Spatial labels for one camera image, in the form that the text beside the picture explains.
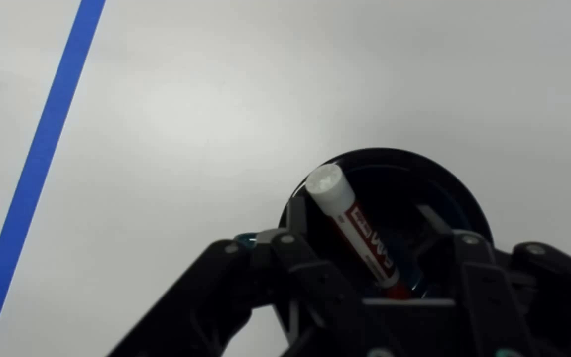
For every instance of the dark teal mug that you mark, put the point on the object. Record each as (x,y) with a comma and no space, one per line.
(389,185)

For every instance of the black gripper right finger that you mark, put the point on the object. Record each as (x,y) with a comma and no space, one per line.
(433,231)

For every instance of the blue tape border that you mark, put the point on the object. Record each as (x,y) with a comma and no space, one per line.
(46,137)

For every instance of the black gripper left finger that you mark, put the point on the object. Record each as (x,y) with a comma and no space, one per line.
(296,249)

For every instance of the white red marker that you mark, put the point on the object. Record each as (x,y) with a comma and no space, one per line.
(334,195)

